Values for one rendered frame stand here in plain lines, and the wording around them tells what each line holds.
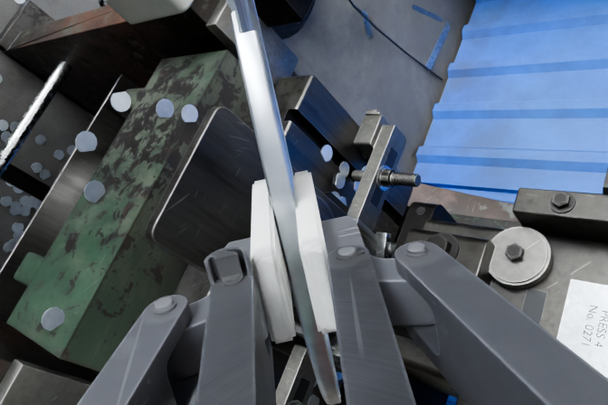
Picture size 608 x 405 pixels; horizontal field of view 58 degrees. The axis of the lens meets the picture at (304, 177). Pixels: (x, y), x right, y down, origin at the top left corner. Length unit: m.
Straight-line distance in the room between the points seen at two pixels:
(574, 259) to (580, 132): 1.58
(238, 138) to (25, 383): 0.31
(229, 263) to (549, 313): 0.38
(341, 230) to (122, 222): 0.48
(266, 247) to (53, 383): 0.49
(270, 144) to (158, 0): 0.53
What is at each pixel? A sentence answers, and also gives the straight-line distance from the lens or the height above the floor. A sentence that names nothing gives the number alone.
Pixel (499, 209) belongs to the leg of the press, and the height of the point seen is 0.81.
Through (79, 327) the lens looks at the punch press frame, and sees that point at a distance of 0.62.
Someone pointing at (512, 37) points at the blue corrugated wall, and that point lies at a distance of 2.47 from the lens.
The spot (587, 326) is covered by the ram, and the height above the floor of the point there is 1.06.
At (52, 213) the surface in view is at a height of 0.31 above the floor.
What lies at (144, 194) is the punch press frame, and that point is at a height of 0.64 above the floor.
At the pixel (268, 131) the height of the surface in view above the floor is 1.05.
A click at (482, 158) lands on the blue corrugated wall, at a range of 2.10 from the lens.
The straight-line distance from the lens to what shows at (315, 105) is 0.71.
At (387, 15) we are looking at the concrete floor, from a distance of 2.13.
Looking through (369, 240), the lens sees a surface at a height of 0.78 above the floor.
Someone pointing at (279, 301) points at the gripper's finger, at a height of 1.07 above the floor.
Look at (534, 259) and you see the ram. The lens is 0.51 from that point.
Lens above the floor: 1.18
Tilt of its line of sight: 43 degrees down
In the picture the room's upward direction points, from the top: 95 degrees clockwise
